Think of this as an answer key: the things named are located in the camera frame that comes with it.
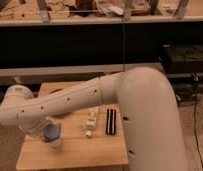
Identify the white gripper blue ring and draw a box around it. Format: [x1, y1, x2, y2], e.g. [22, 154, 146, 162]
[43, 124, 62, 147]

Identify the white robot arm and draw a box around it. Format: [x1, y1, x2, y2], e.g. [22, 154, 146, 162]
[0, 67, 188, 171]

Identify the small wooden table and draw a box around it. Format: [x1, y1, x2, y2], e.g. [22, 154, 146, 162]
[15, 81, 130, 171]

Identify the white tube on table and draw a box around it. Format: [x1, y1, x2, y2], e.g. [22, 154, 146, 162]
[85, 107, 99, 138]

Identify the black white striped cloth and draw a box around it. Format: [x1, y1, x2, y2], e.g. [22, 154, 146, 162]
[106, 109, 116, 135]

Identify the long wooden workbench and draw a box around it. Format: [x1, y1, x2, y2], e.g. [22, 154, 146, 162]
[0, 0, 203, 27]

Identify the black box on shelf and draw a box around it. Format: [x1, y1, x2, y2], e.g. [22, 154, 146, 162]
[160, 45, 203, 74]

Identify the black hanging cable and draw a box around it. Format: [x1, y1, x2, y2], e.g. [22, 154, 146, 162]
[121, 14, 127, 72]

